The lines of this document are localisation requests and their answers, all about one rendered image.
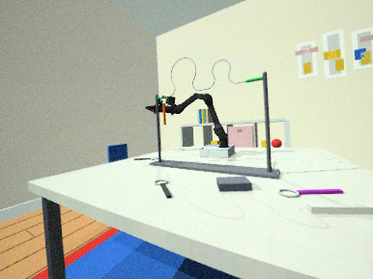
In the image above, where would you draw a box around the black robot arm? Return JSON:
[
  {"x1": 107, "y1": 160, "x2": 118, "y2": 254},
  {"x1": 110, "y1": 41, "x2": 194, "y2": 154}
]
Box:
[{"x1": 166, "y1": 93, "x2": 229, "y2": 148}]

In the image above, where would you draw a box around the purple handle with round loop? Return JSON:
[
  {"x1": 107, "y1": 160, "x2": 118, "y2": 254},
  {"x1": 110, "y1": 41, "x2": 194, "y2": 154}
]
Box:
[{"x1": 278, "y1": 188, "x2": 343, "y2": 198}]

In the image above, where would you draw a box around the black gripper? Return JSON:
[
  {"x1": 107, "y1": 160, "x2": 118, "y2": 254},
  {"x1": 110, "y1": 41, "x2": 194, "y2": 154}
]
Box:
[{"x1": 145, "y1": 105, "x2": 163, "y2": 114}]

